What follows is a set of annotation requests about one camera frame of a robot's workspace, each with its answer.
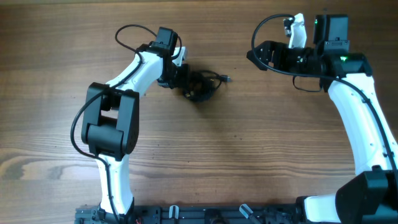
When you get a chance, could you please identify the black USB cable gold plug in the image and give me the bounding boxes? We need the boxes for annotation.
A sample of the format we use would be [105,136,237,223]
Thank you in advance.
[182,70,232,103]

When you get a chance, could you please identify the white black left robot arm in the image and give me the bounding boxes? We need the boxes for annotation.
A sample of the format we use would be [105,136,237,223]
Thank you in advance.
[75,27,188,223]

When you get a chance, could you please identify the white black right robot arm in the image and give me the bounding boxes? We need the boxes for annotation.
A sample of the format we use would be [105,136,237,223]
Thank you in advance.
[246,14,397,223]

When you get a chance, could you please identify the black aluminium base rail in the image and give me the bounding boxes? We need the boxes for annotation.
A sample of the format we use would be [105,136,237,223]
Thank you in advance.
[73,203,312,224]

